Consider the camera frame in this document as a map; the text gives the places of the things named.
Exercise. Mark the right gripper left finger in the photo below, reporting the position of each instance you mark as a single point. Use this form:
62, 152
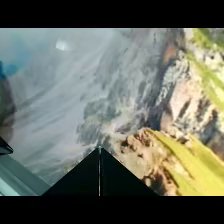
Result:
80, 180

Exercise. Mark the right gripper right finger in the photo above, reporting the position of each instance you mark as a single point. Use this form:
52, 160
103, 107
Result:
120, 180

